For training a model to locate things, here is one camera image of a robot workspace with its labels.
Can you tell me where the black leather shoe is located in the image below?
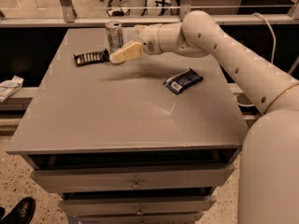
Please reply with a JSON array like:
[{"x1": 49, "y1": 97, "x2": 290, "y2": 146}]
[{"x1": 0, "y1": 197, "x2": 36, "y2": 224}]

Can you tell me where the grey metal railing frame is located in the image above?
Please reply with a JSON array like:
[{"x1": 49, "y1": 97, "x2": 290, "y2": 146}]
[{"x1": 0, "y1": 0, "x2": 299, "y2": 27}]

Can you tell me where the silver redbull can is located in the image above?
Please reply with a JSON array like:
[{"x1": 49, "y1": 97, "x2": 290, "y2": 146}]
[{"x1": 106, "y1": 21, "x2": 123, "y2": 53}]

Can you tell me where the grey drawer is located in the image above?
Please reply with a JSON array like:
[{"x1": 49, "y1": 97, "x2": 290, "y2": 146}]
[
  {"x1": 59, "y1": 196, "x2": 216, "y2": 217},
  {"x1": 31, "y1": 163, "x2": 235, "y2": 193},
  {"x1": 78, "y1": 212, "x2": 203, "y2": 224}
]

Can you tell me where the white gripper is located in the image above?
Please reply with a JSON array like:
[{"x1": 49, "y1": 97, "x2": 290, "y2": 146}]
[{"x1": 109, "y1": 24, "x2": 163, "y2": 63}]

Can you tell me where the top grey drawer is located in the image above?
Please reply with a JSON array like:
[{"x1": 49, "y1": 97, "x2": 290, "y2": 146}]
[{"x1": 31, "y1": 163, "x2": 235, "y2": 193}]

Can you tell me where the middle grey drawer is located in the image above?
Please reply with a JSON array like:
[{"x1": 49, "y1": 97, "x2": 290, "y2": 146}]
[{"x1": 59, "y1": 196, "x2": 216, "y2": 217}]

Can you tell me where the dark rxbar chocolate bar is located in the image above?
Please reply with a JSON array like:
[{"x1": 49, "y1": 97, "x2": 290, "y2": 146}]
[{"x1": 74, "y1": 49, "x2": 109, "y2": 66}]

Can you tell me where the grey drawer cabinet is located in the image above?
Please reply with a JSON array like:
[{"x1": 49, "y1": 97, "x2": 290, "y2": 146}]
[{"x1": 6, "y1": 26, "x2": 255, "y2": 224}]

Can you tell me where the folded white cloth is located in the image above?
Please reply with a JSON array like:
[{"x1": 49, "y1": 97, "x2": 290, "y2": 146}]
[{"x1": 0, "y1": 76, "x2": 23, "y2": 103}]

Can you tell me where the bottom grey drawer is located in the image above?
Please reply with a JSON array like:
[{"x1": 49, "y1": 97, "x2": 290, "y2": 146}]
[{"x1": 78, "y1": 212, "x2": 203, "y2": 224}]

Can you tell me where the blue snack bar wrapper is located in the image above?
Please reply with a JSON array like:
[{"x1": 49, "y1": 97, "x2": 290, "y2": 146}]
[{"x1": 164, "y1": 68, "x2": 204, "y2": 95}]

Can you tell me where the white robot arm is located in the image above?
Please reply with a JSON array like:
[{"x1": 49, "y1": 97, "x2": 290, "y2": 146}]
[{"x1": 110, "y1": 10, "x2": 299, "y2": 224}]

